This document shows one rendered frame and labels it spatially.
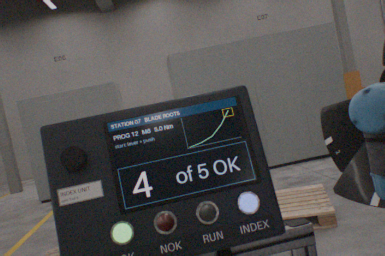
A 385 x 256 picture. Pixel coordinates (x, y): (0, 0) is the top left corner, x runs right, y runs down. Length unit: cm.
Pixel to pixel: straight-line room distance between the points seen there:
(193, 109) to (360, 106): 30
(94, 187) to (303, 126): 636
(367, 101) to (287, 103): 601
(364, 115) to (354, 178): 42
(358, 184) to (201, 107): 66
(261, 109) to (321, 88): 98
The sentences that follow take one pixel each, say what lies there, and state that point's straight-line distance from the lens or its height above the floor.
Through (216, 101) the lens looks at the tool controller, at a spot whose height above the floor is 124.
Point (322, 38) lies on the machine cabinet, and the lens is 698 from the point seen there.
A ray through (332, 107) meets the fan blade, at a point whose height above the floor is 114.
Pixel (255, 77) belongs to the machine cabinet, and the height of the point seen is 145.
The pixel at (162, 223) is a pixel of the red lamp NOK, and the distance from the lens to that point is 49.
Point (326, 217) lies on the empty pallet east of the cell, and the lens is 378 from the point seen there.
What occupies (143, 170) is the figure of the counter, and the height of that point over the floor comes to 118.
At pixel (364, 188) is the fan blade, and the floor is 96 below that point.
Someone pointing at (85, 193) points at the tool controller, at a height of 117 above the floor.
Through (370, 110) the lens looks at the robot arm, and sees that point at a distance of 72.
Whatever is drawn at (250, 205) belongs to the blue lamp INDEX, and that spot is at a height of 112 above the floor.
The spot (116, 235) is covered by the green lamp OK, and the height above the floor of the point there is 112.
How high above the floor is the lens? 124
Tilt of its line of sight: 3 degrees down
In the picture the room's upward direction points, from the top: 12 degrees counter-clockwise
